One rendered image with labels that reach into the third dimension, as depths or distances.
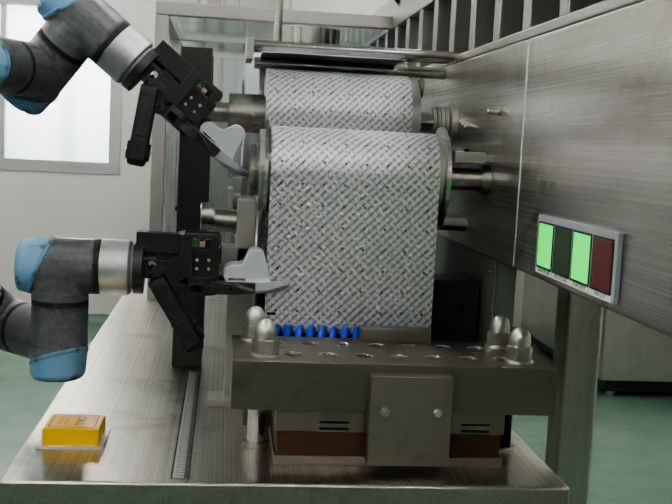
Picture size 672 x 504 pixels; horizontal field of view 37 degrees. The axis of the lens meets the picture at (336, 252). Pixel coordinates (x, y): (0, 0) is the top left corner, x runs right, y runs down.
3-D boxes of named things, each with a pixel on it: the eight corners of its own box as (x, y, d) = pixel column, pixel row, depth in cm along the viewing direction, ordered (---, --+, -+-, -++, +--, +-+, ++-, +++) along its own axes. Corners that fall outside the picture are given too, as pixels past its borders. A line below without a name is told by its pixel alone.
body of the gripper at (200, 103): (227, 96, 140) (160, 36, 138) (185, 142, 140) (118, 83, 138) (226, 98, 147) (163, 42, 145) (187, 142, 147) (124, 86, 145)
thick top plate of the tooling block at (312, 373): (229, 378, 136) (231, 334, 135) (517, 385, 140) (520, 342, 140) (230, 409, 120) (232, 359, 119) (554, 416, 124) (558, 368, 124)
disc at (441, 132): (423, 224, 154) (429, 127, 152) (427, 224, 154) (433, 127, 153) (444, 233, 139) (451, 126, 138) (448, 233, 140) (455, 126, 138)
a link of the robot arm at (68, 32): (42, 13, 144) (78, -33, 142) (101, 65, 146) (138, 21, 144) (22, 17, 136) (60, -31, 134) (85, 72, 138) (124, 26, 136)
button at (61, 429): (51, 431, 131) (51, 412, 131) (105, 432, 132) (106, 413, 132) (41, 447, 125) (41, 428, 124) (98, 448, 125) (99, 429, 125)
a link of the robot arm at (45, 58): (-32, 77, 137) (16, 16, 135) (16, 83, 148) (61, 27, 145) (5, 117, 136) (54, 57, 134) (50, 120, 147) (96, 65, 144)
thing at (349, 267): (263, 336, 140) (269, 204, 138) (429, 341, 143) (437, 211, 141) (263, 337, 139) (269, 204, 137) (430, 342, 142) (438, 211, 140)
